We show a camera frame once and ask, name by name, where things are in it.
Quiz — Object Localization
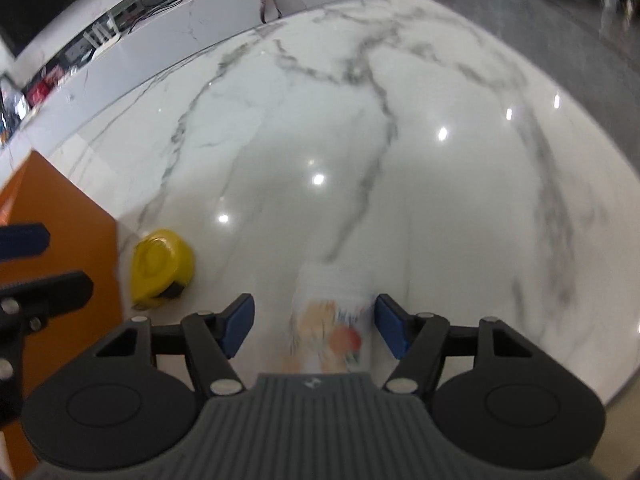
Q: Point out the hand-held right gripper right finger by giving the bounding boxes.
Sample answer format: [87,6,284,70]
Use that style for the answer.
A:
[374,293,534,397]

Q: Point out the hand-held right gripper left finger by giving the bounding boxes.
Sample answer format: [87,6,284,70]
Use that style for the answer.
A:
[95,293,256,397]

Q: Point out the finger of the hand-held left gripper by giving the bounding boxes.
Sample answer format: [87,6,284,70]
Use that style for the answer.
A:
[0,270,95,427]
[0,223,52,262]

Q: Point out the orange box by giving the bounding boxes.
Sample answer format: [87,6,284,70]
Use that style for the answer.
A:
[0,150,125,480]

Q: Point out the white bottle with peach print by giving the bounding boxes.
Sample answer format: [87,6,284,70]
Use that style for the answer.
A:
[281,262,377,376]

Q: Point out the yellow tape measure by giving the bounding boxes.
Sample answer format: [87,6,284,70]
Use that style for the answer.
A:
[130,228,196,312]

